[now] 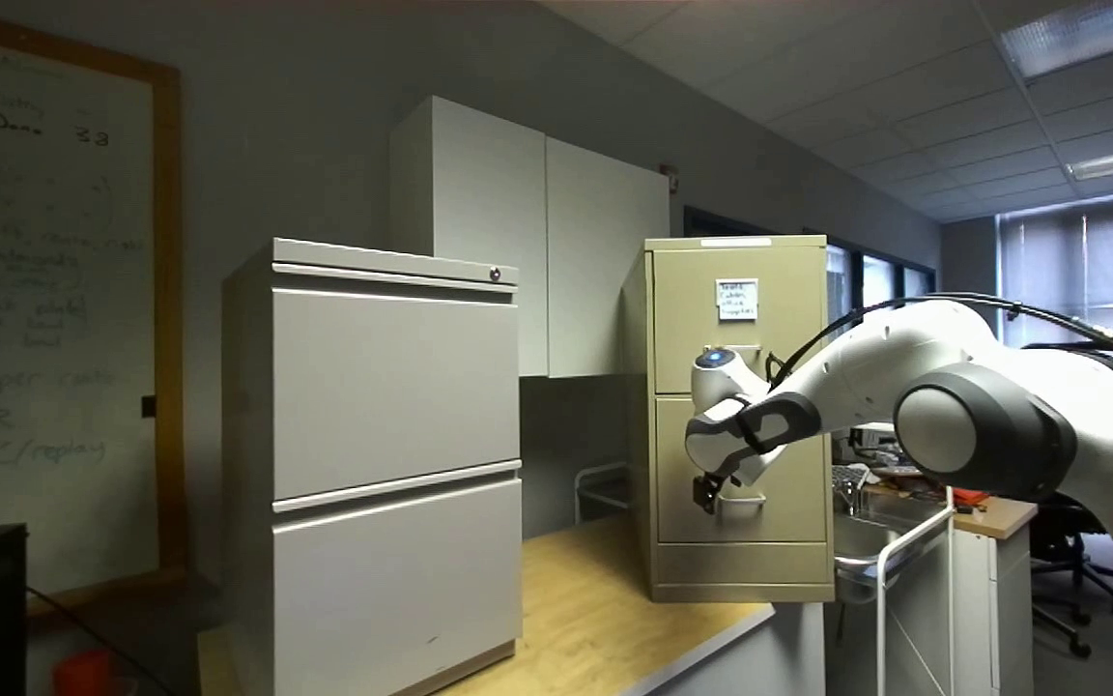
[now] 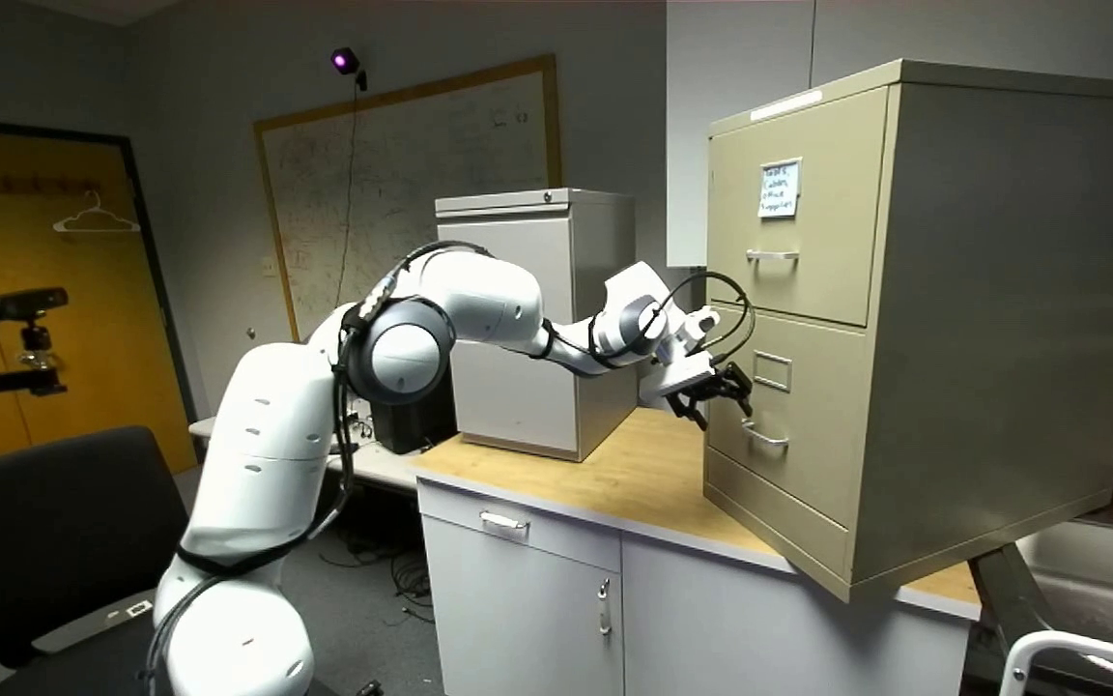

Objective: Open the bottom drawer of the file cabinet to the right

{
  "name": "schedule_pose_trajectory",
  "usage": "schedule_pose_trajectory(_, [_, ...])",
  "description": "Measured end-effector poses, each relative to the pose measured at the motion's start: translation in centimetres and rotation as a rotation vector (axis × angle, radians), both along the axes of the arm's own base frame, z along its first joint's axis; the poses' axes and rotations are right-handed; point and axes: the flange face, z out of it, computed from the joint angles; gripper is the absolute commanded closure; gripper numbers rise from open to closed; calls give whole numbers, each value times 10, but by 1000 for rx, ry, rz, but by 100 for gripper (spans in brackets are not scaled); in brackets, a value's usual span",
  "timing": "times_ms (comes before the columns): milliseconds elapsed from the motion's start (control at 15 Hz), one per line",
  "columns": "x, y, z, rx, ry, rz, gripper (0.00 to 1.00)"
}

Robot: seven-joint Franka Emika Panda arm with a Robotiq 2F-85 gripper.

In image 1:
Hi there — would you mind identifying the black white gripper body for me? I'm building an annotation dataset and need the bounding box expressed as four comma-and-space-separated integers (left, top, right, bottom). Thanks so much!
690, 454, 774, 523

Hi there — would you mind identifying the white label card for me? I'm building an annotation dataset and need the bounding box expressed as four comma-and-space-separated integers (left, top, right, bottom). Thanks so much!
715, 280, 756, 323

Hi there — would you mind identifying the ceiling light panel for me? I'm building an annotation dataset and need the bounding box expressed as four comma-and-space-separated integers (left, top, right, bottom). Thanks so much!
999, 0, 1113, 76

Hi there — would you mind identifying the beige two-drawer file cabinet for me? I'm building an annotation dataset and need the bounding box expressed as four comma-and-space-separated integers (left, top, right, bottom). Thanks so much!
621, 237, 836, 603

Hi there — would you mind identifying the white wall cupboard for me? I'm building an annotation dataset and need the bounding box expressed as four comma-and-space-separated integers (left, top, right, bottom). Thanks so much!
391, 97, 667, 379

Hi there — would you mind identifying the beige cabinet drawer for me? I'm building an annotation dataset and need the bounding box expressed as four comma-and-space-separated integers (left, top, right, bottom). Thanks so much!
648, 397, 827, 541
645, 237, 827, 394

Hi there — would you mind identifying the beige bottom cabinet drawer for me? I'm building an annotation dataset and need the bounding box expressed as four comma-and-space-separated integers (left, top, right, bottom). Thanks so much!
648, 397, 827, 541

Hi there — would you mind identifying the white base cabinet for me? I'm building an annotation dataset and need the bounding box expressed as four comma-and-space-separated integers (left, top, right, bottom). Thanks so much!
824, 494, 1043, 696

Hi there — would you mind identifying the wood-framed whiteboard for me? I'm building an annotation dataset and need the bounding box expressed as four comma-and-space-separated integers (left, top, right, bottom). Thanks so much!
0, 21, 189, 603

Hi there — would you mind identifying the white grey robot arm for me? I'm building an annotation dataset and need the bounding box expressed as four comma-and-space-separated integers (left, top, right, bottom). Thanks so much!
685, 298, 1113, 534

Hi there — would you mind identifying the black office chair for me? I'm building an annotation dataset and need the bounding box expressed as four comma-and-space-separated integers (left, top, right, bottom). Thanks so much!
1028, 494, 1113, 659

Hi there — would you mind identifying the beige top cabinet drawer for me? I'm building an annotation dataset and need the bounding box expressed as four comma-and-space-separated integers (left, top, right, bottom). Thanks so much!
645, 237, 827, 394

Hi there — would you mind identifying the red round object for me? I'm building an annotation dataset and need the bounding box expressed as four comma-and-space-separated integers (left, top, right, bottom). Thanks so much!
51, 648, 118, 696

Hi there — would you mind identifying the grey lateral file cabinet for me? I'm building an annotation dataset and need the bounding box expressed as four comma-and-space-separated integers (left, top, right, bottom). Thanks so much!
221, 237, 521, 696

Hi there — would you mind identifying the window with blinds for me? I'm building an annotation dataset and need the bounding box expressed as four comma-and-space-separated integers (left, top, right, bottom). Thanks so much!
995, 202, 1113, 334

